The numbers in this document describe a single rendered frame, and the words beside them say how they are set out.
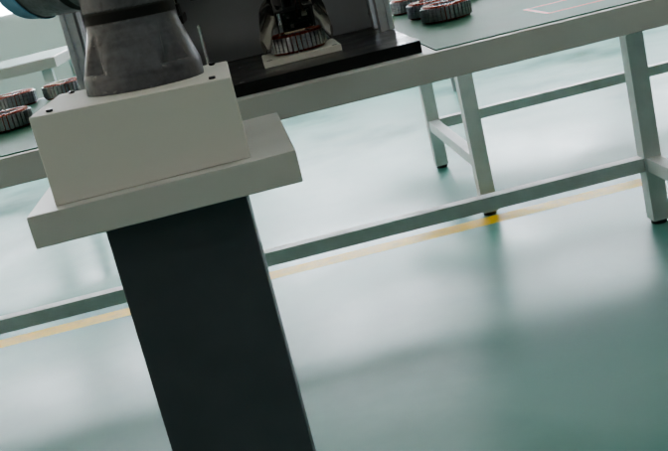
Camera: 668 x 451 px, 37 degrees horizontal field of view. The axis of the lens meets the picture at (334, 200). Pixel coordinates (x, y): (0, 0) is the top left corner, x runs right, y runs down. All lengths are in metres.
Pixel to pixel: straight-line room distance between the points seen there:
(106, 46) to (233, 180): 0.23
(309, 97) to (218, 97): 0.55
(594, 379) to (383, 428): 0.44
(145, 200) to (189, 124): 0.10
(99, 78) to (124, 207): 0.18
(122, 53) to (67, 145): 0.14
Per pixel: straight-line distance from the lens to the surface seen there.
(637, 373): 2.13
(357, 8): 2.21
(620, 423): 1.96
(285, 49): 1.90
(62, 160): 1.19
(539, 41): 1.76
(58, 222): 1.18
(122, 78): 1.23
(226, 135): 1.17
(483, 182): 3.25
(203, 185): 1.16
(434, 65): 1.72
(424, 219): 2.74
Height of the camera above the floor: 0.97
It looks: 14 degrees down
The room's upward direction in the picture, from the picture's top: 13 degrees counter-clockwise
